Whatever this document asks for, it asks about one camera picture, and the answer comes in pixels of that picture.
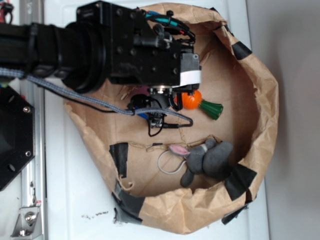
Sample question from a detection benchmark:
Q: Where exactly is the orange plastic toy carrot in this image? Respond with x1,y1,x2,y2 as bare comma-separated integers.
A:
181,90,224,120

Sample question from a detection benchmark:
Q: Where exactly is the aluminium frame rail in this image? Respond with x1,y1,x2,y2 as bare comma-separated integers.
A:
19,0,46,207

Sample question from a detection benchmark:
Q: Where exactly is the white metal tray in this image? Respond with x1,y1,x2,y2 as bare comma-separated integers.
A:
43,0,271,240

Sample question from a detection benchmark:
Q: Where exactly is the grey braided cable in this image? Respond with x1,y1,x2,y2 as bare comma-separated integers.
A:
0,66,194,128

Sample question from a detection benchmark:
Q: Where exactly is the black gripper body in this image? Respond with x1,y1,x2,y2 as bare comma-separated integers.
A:
75,1,201,88

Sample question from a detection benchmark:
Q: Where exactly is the grey plush bunny toy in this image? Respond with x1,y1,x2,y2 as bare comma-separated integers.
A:
157,138,233,188

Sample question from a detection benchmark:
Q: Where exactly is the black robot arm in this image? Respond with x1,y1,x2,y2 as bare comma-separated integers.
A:
0,1,201,94

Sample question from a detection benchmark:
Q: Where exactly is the brown paper bag bin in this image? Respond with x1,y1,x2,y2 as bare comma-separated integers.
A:
64,3,279,234

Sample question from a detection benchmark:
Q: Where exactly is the black hexagonal robot base plate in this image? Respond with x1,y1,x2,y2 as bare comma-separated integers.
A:
0,86,35,191

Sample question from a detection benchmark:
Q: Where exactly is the silver corner bracket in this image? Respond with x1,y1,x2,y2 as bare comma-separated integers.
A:
10,206,43,240

